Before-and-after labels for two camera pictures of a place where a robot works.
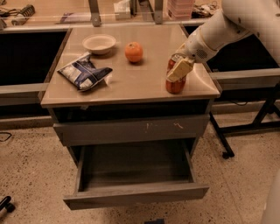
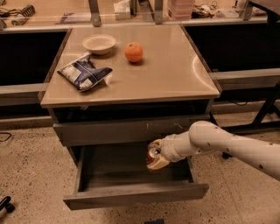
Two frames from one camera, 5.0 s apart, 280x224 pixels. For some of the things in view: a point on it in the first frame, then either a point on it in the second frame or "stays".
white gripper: [196, 49] -> [169, 149]
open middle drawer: [134, 173] stays
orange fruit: [134, 52] stays
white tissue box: [122, 10] stays
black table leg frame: [257, 124] stays
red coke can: [172, 86] -> [150, 155]
